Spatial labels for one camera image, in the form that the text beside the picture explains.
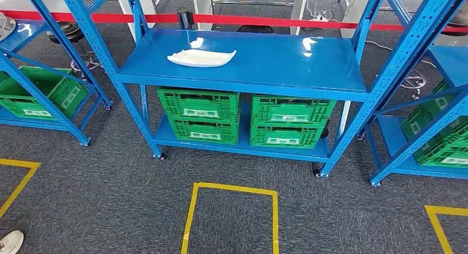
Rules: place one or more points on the white curved plastic part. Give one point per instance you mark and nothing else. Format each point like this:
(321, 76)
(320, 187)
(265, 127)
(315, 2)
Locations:
(201, 58)

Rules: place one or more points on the blue metal shelf rack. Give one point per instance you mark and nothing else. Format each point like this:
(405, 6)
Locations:
(256, 62)
(453, 65)
(25, 40)

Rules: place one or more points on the green plastic crate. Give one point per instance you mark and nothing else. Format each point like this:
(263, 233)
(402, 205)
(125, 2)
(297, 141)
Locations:
(446, 157)
(420, 120)
(204, 129)
(66, 95)
(285, 135)
(199, 102)
(292, 108)

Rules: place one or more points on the black round stool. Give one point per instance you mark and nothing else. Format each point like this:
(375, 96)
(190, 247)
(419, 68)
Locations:
(256, 29)
(69, 31)
(459, 21)

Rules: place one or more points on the white power strip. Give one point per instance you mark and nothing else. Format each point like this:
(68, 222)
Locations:
(320, 18)

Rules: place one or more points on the red barrier belt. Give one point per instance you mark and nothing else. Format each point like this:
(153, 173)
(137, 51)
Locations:
(109, 17)

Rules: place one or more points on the silver wheel hubcap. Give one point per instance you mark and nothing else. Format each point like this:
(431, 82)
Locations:
(5, 27)

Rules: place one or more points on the black belt post head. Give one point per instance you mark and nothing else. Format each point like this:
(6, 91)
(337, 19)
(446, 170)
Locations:
(183, 18)

